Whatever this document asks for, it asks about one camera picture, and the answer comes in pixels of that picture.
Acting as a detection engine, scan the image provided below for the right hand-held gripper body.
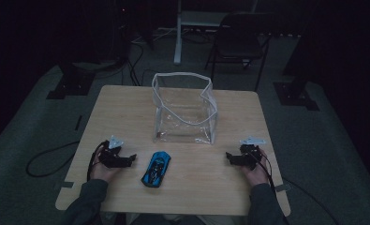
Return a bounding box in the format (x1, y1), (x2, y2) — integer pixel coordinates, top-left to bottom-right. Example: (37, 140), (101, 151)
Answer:
(235, 136), (267, 172)

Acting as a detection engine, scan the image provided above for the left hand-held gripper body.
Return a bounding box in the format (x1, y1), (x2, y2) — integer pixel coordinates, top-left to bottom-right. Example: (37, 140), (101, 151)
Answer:
(97, 134), (131, 169)

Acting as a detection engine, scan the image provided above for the blue toy car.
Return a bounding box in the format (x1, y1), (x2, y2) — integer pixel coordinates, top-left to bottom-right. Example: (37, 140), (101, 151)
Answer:
(141, 151), (171, 188)

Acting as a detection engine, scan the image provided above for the transparent bag with white trim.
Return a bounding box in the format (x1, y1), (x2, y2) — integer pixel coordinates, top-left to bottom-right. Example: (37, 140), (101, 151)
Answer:
(151, 71), (219, 145)

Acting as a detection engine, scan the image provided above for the person's left hand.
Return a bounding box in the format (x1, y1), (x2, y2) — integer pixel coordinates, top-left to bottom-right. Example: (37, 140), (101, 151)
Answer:
(90, 161), (119, 183)

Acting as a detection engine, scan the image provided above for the person's right hand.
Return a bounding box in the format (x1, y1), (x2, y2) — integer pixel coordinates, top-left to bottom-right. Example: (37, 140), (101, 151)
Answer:
(240, 147), (272, 188)

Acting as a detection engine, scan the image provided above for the black stand base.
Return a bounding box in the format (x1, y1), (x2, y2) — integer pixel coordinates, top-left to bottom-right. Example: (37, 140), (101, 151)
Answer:
(46, 60), (96, 100)
(273, 74), (320, 112)

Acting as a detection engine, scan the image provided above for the black folding chair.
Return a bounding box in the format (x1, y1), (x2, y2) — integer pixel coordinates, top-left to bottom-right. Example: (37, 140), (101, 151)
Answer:
(204, 11), (274, 93)

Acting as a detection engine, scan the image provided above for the left hand-held gripper cable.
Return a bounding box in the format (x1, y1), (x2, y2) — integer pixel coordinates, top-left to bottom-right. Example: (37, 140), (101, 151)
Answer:
(86, 140), (111, 183)

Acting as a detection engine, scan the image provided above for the hand-held gripper cable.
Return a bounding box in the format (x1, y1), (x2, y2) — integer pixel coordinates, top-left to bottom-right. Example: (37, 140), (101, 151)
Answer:
(86, 140), (111, 183)
(251, 148), (278, 195)

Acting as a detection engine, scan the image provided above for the right hand-held gripper cable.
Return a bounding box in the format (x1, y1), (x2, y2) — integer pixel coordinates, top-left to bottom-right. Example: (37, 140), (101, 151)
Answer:
(251, 148), (278, 195)

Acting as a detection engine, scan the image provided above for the black floor cable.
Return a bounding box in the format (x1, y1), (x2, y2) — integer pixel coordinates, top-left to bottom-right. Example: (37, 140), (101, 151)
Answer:
(25, 141), (81, 178)
(281, 176), (340, 225)

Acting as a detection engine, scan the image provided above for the bundle of black cables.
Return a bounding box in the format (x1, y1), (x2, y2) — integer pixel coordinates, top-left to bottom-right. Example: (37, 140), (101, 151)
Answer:
(121, 38), (157, 87)

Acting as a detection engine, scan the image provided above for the white desk frame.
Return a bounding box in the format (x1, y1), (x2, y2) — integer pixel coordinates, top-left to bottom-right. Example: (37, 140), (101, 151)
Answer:
(172, 0), (259, 66)

